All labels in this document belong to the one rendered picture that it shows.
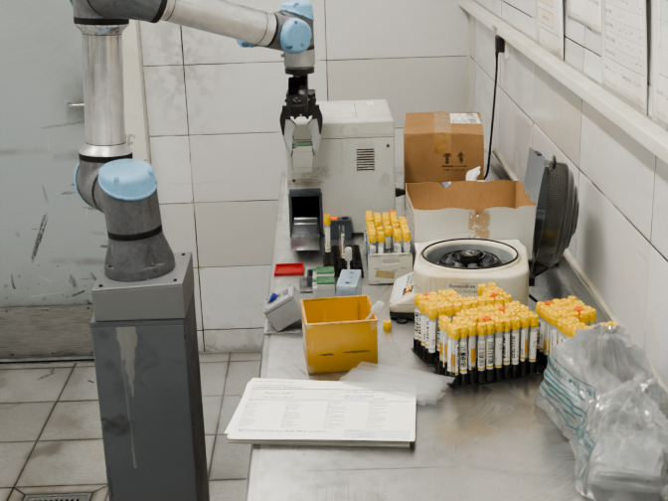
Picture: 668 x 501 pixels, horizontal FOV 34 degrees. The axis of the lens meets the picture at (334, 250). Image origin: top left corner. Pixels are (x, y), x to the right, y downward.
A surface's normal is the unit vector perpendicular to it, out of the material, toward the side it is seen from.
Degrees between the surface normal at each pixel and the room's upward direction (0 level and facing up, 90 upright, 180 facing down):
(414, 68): 90
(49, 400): 0
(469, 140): 88
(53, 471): 0
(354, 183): 90
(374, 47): 90
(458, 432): 0
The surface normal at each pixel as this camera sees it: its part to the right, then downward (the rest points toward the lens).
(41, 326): 0.01, 0.31
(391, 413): -0.03, -0.95
